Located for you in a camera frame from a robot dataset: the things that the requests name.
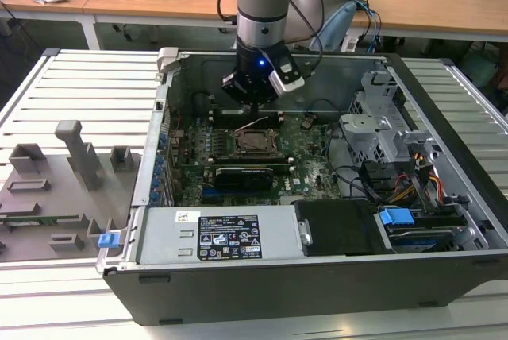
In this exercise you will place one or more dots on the blue expansion slot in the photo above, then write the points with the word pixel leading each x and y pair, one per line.
pixel 209 197

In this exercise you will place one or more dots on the grey power supply unit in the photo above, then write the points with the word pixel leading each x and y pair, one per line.
pixel 166 232

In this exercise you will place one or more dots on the blue disk carrier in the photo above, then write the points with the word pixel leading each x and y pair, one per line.
pixel 395 219

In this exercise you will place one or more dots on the green motherboard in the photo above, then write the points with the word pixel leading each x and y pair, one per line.
pixel 309 169

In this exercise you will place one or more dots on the grey parts rack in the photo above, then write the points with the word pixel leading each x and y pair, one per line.
pixel 59 197

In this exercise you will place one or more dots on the black graphics card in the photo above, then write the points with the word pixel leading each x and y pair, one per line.
pixel 244 179

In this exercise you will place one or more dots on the white power adapter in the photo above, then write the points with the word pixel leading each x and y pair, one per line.
pixel 349 43

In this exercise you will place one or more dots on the silver CPU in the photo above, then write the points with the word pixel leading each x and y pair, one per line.
pixel 256 141

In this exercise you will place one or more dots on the black plastic shroud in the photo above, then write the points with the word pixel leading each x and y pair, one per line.
pixel 341 229

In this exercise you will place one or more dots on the green RAM stick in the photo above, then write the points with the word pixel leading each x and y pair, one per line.
pixel 47 219

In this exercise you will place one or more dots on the hard disk drive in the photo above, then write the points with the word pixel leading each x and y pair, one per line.
pixel 420 240

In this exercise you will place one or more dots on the metal drive cage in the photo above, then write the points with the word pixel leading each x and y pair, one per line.
pixel 365 133

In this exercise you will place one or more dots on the pale blue teach pendant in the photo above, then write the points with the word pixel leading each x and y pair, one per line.
pixel 337 26

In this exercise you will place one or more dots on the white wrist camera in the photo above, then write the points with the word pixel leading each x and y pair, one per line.
pixel 287 83

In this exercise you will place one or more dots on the black PC case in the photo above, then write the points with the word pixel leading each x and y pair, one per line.
pixel 278 292

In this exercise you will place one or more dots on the CPU socket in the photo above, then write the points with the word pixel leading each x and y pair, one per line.
pixel 236 152

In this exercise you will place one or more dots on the dark green chair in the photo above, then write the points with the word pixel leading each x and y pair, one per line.
pixel 480 66

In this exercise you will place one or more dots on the blue plastic case latch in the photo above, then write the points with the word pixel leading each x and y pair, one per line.
pixel 108 240

